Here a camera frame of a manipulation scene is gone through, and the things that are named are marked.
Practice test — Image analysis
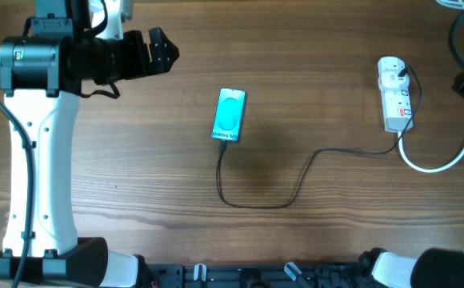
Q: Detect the smartphone with blue screen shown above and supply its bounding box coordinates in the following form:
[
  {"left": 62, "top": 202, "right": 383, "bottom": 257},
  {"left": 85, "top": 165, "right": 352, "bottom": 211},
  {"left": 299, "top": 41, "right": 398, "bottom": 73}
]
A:
[{"left": 211, "top": 88, "right": 246, "bottom": 142}]

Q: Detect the black USB charging cable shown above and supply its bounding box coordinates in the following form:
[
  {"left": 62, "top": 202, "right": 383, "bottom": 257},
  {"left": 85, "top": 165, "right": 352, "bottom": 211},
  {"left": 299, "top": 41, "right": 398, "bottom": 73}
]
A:
[{"left": 215, "top": 63, "right": 423, "bottom": 210}]

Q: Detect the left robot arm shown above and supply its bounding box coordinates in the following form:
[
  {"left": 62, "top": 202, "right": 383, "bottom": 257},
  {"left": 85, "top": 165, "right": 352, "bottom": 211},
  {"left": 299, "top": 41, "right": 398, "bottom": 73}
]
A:
[{"left": 0, "top": 0, "right": 179, "bottom": 287}]

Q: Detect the white plug charger adapter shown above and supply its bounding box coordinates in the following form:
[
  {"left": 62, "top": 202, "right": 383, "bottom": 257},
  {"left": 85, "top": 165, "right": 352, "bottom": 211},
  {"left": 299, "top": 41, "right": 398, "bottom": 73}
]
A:
[{"left": 378, "top": 67, "right": 410, "bottom": 92}]

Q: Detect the white power strip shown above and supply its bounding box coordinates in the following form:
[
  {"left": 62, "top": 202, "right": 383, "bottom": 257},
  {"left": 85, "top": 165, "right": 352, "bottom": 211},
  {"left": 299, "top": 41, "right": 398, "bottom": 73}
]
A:
[{"left": 378, "top": 56, "right": 412, "bottom": 133}]

